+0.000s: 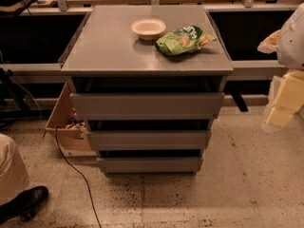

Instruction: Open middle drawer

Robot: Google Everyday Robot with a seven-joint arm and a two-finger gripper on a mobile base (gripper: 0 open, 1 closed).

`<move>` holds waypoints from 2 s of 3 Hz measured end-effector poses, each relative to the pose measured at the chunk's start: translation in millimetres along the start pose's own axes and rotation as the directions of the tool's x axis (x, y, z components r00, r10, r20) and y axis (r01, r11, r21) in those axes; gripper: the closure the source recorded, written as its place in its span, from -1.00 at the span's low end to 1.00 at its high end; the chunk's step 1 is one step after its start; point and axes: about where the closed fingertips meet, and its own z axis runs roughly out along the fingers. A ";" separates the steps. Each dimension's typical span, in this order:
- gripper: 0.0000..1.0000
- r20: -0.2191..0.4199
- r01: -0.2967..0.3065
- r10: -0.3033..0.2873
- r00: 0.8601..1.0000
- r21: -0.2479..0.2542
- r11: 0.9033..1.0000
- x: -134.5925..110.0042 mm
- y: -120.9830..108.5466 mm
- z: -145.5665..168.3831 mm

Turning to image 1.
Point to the wooden box on floor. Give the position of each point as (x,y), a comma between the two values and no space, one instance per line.
(70,137)

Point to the grey drawer cabinet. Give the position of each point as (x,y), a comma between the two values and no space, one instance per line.
(109,57)

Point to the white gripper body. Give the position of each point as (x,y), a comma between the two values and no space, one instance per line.
(292,45)

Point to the white bowl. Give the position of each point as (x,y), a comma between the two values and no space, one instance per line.
(148,29)

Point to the black leather shoe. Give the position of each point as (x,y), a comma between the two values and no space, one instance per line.
(24,205)

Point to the grey bottom drawer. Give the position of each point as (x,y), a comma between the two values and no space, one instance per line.
(150,165)

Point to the grey top drawer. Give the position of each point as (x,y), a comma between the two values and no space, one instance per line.
(147,106)

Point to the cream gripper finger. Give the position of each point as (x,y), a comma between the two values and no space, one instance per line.
(286,97)

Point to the grey drawer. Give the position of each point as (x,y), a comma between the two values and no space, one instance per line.
(150,165)
(148,140)
(147,106)

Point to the green chip bag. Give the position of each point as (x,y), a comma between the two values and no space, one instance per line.
(183,40)

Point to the beige trouser leg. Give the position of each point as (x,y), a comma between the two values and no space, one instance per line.
(14,177)

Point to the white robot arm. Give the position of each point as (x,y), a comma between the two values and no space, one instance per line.
(290,45)

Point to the grey metal rail frame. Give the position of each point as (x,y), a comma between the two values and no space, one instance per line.
(227,20)

